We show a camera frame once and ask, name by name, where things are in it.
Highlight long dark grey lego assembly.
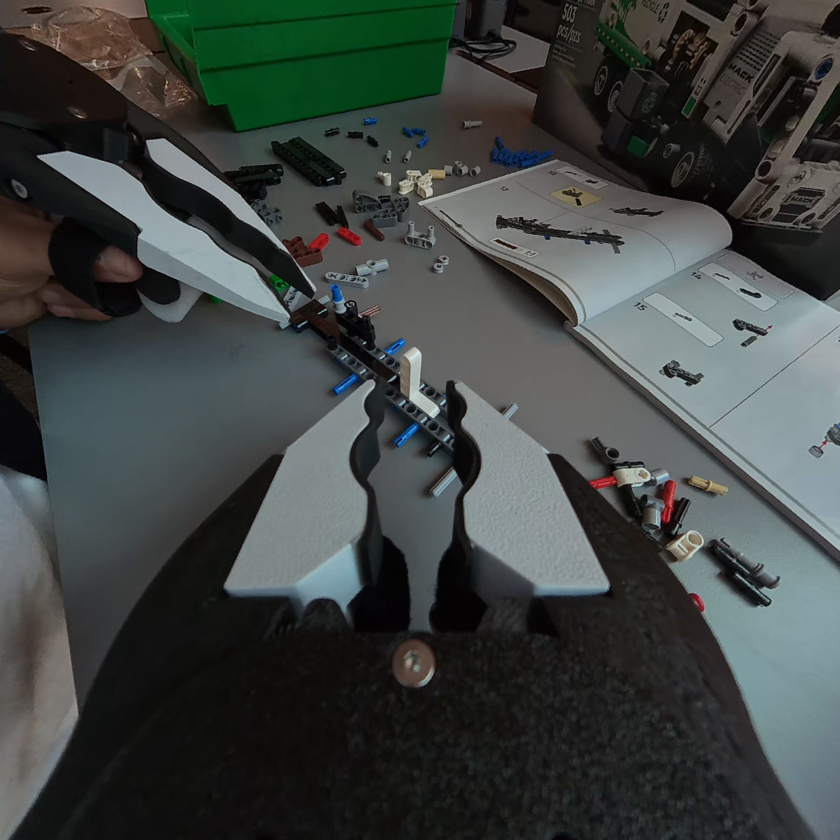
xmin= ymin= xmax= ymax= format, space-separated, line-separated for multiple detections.
xmin=289 ymin=285 xmax=519 ymax=496

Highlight scattered lego pieces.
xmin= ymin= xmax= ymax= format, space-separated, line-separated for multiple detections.
xmin=223 ymin=115 xmax=487 ymax=290

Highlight cluster of blue lego pins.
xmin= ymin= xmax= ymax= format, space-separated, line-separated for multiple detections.
xmin=491 ymin=136 xmax=554 ymax=166

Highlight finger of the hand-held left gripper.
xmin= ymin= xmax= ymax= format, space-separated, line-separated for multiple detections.
xmin=140 ymin=138 xmax=319 ymax=298
xmin=36 ymin=151 xmax=293 ymax=324

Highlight lego set box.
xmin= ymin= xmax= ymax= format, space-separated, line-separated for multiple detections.
xmin=532 ymin=0 xmax=840 ymax=303

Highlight tan lego beam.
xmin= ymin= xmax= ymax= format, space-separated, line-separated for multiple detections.
xmin=400 ymin=348 xmax=442 ymax=417

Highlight person's left hand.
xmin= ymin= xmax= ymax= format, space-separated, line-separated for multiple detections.
xmin=0 ymin=197 xmax=144 ymax=327

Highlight green plastic bin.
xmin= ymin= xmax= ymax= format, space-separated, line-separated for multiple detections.
xmin=197 ymin=39 xmax=451 ymax=133
xmin=144 ymin=0 xmax=458 ymax=50
xmin=167 ymin=20 xmax=455 ymax=86

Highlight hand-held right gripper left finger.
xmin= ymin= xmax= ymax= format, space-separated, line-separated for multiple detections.
xmin=223 ymin=378 xmax=389 ymax=599

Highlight black lego frame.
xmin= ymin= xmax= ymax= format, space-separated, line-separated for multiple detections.
xmin=271 ymin=136 xmax=347 ymax=189

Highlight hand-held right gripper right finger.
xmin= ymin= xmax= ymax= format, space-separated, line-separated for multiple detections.
xmin=445 ymin=379 xmax=611 ymax=598

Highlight pile of small lego parts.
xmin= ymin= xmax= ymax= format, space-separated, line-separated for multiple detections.
xmin=587 ymin=436 xmax=782 ymax=613

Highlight lego instruction booklet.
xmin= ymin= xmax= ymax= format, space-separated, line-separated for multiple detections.
xmin=419 ymin=159 xmax=840 ymax=562

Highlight clear plastic bag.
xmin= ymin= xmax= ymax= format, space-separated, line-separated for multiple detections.
xmin=10 ymin=7 xmax=198 ymax=122

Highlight black cable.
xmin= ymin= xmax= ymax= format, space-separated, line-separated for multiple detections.
xmin=449 ymin=29 xmax=521 ymax=56

